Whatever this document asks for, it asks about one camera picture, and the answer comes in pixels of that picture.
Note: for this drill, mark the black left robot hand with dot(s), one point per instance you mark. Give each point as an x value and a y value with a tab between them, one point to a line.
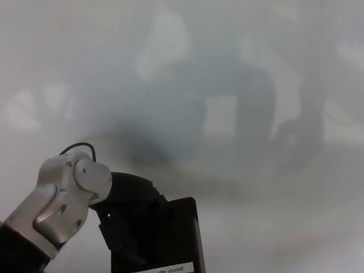
130	199

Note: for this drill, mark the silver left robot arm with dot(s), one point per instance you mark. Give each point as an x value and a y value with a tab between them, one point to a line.
57	204

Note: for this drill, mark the white whiteboard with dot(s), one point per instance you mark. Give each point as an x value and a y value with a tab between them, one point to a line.
256	113

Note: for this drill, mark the black magnetic marker holder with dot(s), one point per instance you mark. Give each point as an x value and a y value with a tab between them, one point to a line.
185	233

